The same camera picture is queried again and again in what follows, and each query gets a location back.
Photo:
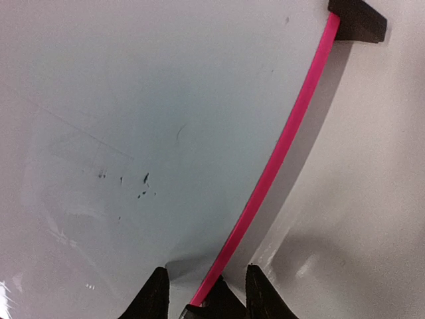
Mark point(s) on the pink framed whiteboard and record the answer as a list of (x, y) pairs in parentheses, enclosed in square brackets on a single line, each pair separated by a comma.
[(139, 134)]

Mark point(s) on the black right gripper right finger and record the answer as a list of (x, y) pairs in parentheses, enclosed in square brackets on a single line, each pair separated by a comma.
[(262, 299)]

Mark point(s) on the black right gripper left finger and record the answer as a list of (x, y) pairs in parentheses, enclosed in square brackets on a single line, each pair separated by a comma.
[(152, 301)]

